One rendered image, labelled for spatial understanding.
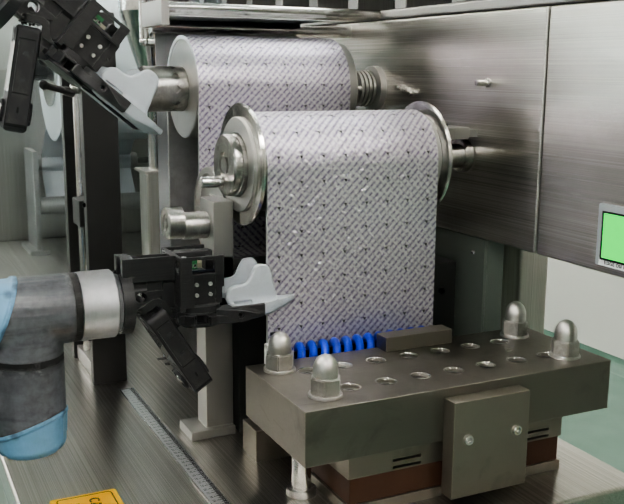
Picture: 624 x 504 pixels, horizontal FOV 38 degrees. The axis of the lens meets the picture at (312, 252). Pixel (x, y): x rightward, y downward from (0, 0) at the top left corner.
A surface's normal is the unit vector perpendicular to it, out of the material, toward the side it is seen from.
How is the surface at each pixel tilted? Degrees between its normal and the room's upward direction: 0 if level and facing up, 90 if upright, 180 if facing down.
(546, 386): 90
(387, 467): 90
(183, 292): 90
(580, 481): 0
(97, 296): 61
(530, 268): 90
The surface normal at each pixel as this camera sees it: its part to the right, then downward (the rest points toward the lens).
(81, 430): 0.00, -0.98
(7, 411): -0.21, 0.19
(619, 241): -0.90, 0.08
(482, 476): 0.44, 0.18
